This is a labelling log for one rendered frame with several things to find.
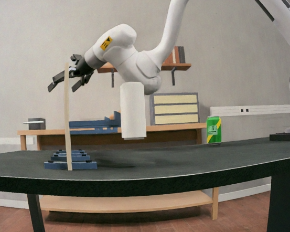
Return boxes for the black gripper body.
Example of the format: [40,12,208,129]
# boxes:
[72,57,95,77]

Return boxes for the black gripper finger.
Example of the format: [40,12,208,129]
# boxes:
[71,72,94,92]
[47,66,81,92]

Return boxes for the green drink can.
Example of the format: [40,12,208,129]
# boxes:
[206,115,222,145]

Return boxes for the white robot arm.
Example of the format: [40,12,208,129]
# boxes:
[84,0,290,96]

